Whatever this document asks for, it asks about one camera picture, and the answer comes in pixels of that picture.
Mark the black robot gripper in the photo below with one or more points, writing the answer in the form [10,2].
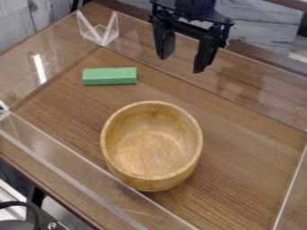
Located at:
[196,19]

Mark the green rectangular block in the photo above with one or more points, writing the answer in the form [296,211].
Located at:
[105,76]

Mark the brown wooden bowl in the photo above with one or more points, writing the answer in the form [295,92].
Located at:
[151,145]

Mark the clear acrylic corner bracket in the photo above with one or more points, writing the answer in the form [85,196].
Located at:
[98,34]

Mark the clear acrylic tray wall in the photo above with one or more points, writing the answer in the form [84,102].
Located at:
[233,192]

